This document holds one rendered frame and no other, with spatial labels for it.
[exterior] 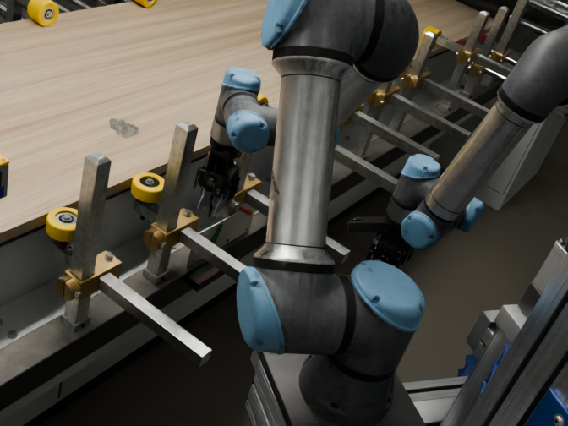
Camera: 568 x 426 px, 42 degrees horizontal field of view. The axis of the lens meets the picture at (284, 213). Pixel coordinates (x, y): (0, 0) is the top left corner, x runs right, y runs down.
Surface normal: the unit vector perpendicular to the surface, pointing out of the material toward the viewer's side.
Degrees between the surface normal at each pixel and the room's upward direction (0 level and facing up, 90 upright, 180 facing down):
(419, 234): 90
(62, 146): 0
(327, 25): 54
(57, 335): 0
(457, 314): 0
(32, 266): 90
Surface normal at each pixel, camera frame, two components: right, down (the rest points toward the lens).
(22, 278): 0.78, 0.50
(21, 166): 0.25, -0.79
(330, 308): 0.34, -0.31
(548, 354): -0.91, 0.00
